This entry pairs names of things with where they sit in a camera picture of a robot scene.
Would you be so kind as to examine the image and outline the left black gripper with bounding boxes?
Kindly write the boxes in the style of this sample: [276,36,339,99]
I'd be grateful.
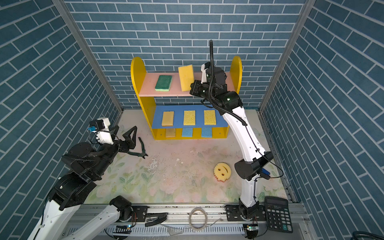
[89,124,137,180]

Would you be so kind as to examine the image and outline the bright yellow sponge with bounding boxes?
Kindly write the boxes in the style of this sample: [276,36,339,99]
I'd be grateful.
[204,110,217,126]
[183,110,196,126]

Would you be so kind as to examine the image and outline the pale yellow orange-backed sponge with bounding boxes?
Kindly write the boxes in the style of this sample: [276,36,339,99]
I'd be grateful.
[166,129,176,138]

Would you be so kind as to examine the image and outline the blue sponge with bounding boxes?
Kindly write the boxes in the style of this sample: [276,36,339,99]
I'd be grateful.
[182,128,193,138]
[201,128,213,138]

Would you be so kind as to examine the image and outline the green scouring pad sponge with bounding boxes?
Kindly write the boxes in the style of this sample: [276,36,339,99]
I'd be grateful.
[155,75,173,92]

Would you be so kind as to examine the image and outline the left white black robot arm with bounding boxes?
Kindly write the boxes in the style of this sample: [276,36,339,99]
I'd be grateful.
[28,126,141,240]

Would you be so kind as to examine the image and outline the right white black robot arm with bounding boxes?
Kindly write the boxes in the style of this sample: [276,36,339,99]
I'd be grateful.
[190,63,273,220]

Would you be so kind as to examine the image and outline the yellow shelf with coloured boards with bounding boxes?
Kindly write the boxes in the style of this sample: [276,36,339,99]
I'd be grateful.
[131,57,230,140]

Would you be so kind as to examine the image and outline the yellow smiley face sponge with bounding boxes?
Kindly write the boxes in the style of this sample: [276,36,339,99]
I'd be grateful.
[214,163,232,182]

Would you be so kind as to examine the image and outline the black blue stapler on table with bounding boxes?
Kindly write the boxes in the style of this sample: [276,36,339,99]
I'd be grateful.
[260,168,271,180]

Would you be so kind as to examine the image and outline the black desk calculator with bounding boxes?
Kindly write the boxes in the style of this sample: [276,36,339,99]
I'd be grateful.
[265,196,293,234]

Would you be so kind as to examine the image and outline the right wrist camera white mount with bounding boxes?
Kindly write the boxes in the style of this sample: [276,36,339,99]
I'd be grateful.
[201,62,211,84]

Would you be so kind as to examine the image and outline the black corrugated cable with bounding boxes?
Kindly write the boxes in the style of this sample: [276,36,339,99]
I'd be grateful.
[208,39,248,126]

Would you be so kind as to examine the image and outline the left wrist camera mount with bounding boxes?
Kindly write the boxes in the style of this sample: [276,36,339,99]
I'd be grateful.
[88,118,114,145]

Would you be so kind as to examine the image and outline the green handled cutting pliers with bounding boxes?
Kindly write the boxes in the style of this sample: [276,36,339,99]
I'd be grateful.
[125,136,149,160]

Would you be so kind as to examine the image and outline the aluminium front rail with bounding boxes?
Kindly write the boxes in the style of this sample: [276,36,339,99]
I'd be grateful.
[68,202,318,240]

